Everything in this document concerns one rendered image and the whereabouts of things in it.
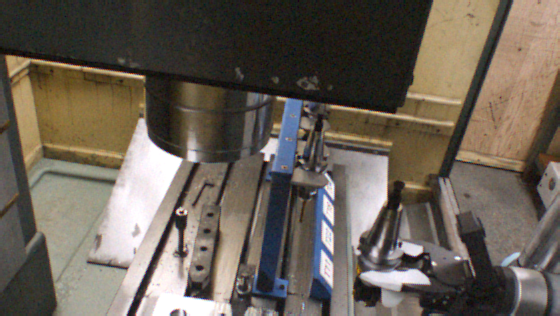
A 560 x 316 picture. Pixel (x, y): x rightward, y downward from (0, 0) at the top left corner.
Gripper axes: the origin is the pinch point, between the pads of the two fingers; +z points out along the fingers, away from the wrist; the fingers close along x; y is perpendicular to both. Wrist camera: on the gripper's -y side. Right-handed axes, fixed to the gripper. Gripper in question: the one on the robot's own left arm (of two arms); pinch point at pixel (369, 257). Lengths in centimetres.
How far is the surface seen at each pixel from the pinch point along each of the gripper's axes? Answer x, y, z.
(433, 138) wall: 102, 32, -35
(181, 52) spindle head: -11.6, -30.8, 25.0
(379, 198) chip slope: 85, 48, -19
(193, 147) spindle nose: -7.1, -18.0, 24.5
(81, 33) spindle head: -11.7, -31.0, 34.3
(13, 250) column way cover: 20, 32, 67
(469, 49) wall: 101, -1, -36
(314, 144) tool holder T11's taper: 29.8, 0.3, 9.1
